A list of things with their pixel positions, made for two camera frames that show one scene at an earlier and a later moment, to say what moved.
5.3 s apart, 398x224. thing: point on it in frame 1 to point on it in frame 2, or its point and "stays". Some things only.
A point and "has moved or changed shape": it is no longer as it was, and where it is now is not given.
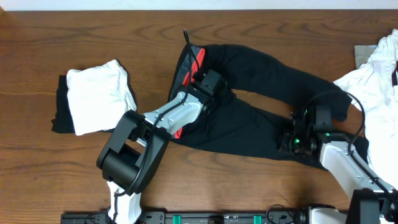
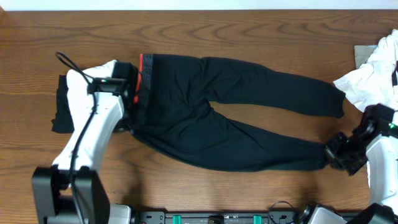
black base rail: x=191 y=218 stays
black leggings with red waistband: x=245 y=127 has moved or changed shape
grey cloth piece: x=362 y=53 stays
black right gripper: x=283 y=145 to x=331 y=149
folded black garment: x=63 y=122 stays
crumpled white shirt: x=374 y=88 stays
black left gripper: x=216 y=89 to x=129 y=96
